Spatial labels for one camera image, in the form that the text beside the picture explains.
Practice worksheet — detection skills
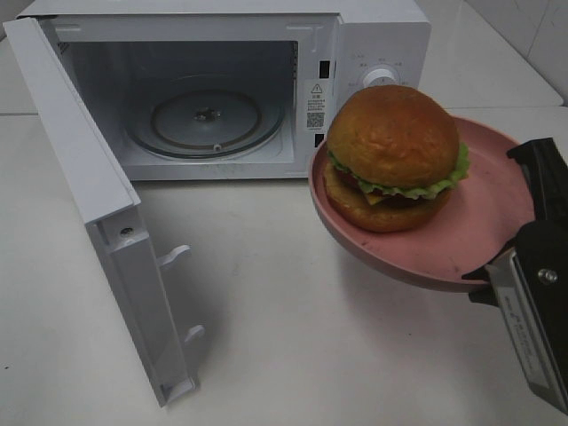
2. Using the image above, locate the white upper microwave knob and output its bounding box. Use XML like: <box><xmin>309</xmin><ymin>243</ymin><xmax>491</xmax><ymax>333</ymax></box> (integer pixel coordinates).
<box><xmin>361</xmin><ymin>65</ymin><xmax>399</xmax><ymax>88</ymax></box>

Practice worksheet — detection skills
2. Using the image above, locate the burger with lettuce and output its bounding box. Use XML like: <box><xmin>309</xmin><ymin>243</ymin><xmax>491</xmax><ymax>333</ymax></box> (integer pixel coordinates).
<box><xmin>323</xmin><ymin>85</ymin><xmax>469</xmax><ymax>233</ymax></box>

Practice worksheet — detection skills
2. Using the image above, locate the glass microwave turntable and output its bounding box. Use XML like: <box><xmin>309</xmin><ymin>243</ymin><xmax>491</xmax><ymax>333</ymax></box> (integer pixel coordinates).
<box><xmin>125</xmin><ymin>75</ymin><xmax>292</xmax><ymax>160</ymax></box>

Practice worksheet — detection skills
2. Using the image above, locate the pink round plate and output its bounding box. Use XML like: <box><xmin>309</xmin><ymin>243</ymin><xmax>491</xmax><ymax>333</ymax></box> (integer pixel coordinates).
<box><xmin>309</xmin><ymin>116</ymin><xmax>534</xmax><ymax>293</ymax></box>

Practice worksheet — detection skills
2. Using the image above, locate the white microwave door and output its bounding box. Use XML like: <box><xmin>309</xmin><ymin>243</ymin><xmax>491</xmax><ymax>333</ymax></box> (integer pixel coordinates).
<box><xmin>4</xmin><ymin>18</ymin><xmax>204</xmax><ymax>406</ymax></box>

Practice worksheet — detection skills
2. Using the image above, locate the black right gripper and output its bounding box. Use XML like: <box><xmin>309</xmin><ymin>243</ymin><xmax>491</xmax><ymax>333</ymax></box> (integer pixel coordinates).
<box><xmin>461</xmin><ymin>138</ymin><xmax>567</xmax><ymax>306</ymax></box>

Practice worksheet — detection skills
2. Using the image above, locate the white microwave oven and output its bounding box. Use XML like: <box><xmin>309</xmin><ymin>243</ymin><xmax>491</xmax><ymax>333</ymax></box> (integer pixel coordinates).
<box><xmin>15</xmin><ymin>1</ymin><xmax>430</xmax><ymax>181</ymax></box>

